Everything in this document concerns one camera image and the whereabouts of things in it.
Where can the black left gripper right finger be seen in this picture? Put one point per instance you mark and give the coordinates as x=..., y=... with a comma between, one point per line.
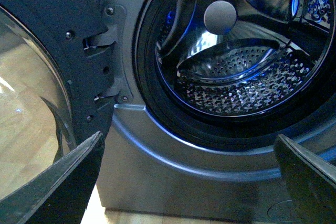
x=310, y=181

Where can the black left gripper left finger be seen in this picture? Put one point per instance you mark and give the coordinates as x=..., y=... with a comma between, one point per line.
x=60, y=194

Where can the washing machine glass door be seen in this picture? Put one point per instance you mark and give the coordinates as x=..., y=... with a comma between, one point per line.
x=52, y=73

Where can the grey front-load washing machine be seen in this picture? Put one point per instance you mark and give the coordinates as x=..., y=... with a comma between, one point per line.
x=162, y=157

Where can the steel washing machine drum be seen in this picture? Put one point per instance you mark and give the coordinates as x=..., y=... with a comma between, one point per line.
x=238, y=58

